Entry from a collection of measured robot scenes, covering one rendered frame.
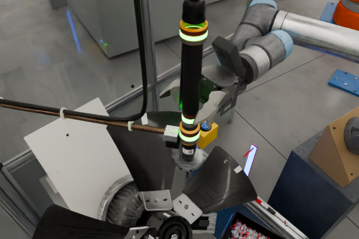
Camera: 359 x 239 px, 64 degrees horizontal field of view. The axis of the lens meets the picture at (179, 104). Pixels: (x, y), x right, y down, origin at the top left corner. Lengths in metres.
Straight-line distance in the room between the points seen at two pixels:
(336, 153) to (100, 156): 0.88
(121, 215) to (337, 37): 0.79
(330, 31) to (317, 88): 2.58
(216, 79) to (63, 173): 0.62
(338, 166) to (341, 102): 2.08
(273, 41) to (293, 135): 2.15
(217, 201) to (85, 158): 0.45
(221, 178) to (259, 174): 1.47
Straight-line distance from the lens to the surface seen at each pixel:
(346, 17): 4.47
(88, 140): 1.01
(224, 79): 0.58
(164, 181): 0.85
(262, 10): 0.84
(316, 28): 0.82
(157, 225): 0.85
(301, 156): 1.37
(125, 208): 0.97
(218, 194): 0.98
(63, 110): 0.72
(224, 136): 2.64
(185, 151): 0.66
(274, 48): 0.70
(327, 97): 3.32
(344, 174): 1.30
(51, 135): 0.99
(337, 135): 1.26
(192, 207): 0.95
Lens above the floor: 2.04
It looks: 45 degrees down
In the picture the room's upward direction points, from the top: straight up
